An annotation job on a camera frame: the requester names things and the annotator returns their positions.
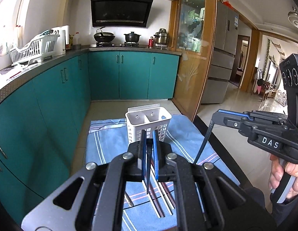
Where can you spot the black clay pot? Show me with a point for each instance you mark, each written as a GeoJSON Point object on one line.
{"type": "Point", "coordinates": [132, 37]}

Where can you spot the steel stockpot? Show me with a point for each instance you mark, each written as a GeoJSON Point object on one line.
{"type": "Point", "coordinates": [161, 37]}

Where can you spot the black wok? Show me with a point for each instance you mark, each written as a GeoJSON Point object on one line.
{"type": "Point", "coordinates": [103, 37]}

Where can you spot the metal spoon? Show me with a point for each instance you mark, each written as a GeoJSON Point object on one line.
{"type": "Point", "coordinates": [128, 200]}

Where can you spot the wooden glass sliding door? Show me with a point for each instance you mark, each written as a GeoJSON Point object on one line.
{"type": "Point", "coordinates": [192, 33]}

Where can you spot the dark red chopstick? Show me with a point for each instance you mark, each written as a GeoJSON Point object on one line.
{"type": "Point", "coordinates": [161, 192]}

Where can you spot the white plastic utensil caddy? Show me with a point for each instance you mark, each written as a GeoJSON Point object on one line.
{"type": "Point", "coordinates": [149, 118]}

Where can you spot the teal lower cabinets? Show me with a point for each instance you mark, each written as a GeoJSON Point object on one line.
{"type": "Point", "coordinates": [39, 126]}

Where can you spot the red thermos bottle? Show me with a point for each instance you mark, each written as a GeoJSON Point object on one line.
{"type": "Point", "coordinates": [151, 42]}

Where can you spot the silver refrigerator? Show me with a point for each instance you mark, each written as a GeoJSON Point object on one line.
{"type": "Point", "coordinates": [226, 34]}

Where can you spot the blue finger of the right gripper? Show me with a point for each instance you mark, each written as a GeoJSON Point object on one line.
{"type": "Point", "coordinates": [223, 117]}

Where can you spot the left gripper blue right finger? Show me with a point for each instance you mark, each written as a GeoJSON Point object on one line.
{"type": "Point", "coordinates": [156, 151]}

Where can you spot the black chopstick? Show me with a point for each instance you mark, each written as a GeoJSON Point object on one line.
{"type": "Point", "coordinates": [205, 140]}

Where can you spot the person's right forearm dark sleeve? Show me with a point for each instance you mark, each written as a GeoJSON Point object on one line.
{"type": "Point", "coordinates": [281, 211]}

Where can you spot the blue striped cloth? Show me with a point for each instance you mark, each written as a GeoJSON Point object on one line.
{"type": "Point", "coordinates": [109, 138]}

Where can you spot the white countertop appliance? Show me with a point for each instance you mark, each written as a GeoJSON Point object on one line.
{"type": "Point", "coordinates": [62, 40]}

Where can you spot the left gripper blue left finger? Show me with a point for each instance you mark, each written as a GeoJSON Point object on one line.
{"type": "Point", "coordinates": [141, 159]}

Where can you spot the person's right hand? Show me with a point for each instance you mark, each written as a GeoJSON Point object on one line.
{"type": "Point", "coordinates": [277, 172]}

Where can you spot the black range hood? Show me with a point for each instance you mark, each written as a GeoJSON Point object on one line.
{"type": "Point", "coordinates": [132, 13]}

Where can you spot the white dish rack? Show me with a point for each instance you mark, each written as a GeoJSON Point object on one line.
{"type": "Point", "coordinates": [41, 47]}

